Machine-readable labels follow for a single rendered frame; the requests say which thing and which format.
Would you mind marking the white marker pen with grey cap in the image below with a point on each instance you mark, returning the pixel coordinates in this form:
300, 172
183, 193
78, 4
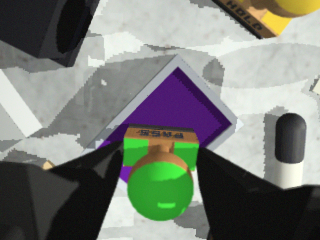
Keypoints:
290, 144

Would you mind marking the tan cardboard box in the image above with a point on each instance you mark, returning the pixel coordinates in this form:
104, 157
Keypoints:
48, 165

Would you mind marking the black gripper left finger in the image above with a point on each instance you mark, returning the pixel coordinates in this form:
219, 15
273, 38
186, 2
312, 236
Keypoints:
66, 202

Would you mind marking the cream paper card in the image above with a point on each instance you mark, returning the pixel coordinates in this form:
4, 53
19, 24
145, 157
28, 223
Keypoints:
316, 89

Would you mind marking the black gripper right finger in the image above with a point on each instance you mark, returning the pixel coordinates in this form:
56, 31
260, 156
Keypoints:
242, 206

